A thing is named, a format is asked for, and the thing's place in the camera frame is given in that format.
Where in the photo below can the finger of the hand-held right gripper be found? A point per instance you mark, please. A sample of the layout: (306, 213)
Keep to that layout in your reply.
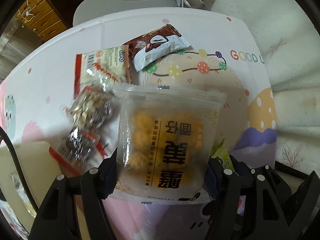
(300, 200)

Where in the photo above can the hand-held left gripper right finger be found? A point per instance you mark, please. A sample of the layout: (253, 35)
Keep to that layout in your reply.
(221, 188)

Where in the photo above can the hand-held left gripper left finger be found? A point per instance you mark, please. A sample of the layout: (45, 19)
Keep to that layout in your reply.
(107, 175)

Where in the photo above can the green snack packet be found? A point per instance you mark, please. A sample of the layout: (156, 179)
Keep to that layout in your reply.
(226, 162)

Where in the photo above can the dark seed bar packet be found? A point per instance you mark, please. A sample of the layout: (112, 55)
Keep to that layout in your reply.
(85, 110)

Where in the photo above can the clear orange puff packet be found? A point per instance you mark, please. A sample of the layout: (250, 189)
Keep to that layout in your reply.
(165, 135)

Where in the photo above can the white plastic bin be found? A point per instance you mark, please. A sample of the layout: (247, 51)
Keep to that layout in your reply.
(25, 160)

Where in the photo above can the red-edged nut bar packet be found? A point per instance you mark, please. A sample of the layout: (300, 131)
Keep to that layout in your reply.
(107, 60)

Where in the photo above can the brown white snack packet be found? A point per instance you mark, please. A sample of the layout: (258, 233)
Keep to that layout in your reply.
(160, 45)

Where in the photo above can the white floral quilt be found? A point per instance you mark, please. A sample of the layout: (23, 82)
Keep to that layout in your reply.
(287, 55)

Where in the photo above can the wooden desk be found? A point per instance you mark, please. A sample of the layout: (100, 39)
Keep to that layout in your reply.
(47, 12)

